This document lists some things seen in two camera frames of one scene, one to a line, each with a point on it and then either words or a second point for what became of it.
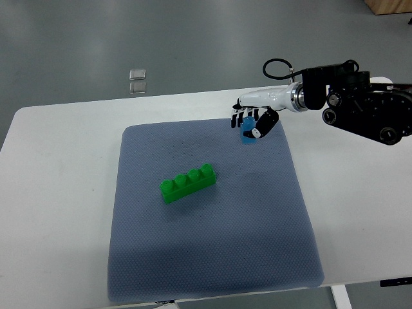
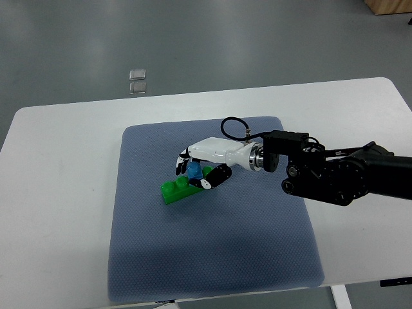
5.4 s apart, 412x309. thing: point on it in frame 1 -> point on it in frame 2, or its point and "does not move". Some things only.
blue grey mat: [197, 212] does not move
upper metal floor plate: [138, 74] does not move
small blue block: [248, 123] -> [194, 170]
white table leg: [341, 297] does not move
